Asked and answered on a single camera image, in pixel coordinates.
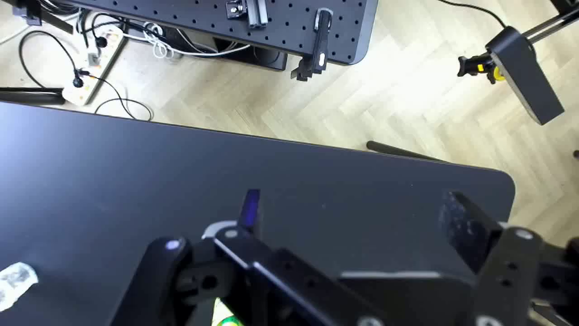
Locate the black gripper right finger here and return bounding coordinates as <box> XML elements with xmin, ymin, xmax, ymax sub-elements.
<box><xmin>441</xmin><ymin>191</ymin><xmax>579</xmax><ymax>326</ymax></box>

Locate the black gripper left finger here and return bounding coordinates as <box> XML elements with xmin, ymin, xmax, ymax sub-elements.
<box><xmin>110</xmin><ymin>189</ymin><xmax>387</xmax><ymax>326</ymax></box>

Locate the green yellow glue stick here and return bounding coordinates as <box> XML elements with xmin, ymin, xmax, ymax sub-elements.
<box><xmin>212</xmin><ymin>298</ymin><xmax>244</xmax><ymax>326</ymax></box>

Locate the black table clamp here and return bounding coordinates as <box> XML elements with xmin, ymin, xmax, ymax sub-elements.
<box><xmin>289</xmin><ymin>6</ymin><xmax>336</xmax><ymax>84</ymax></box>

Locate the black perforated table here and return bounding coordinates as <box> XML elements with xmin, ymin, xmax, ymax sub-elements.
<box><xmin>70</xmin><ymin>0</ymin><xmax>380</xmax><ymax>68</ymax></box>

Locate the white power strip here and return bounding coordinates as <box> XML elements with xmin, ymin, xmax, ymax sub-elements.
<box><xmin>61</xmin><ymin>33</ymin><xmax>114</xmax><ymax>108</ymax></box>

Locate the black camera on stand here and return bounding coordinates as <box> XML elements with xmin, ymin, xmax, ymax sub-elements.
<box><xmin>485</xmin><ymin>26</ymin><xmax>566</xmax><ymax>128</ymax></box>

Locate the yellow black clamp mount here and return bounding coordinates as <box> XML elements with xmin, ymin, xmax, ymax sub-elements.
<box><xmin>456</xmin><ymin>53</ymin><xmax>507</xmax><ymax>86</ymax></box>

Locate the white cable bundle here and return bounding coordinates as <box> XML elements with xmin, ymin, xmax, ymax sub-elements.
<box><xmin>123</xmin><ymin>21</ymin><xmax>255</xmax><ymax>62</ymax></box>

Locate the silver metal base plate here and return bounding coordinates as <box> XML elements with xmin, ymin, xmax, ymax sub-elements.
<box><xmin>0</xmin><ymin>262</ymin><xmax>40</xmax><ymax>314</ymax></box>

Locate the silver metal bracket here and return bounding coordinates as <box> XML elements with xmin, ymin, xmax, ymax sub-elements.
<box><xmin>224</xmin><ymin>0</ymin><xmax>271</xmax><ymax>32</ymax></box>

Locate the black floor cable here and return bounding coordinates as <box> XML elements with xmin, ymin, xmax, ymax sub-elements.
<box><xmin>16</xmin><ymin>28</ymin><xmax>156</xmax><ymax>124</ymax></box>

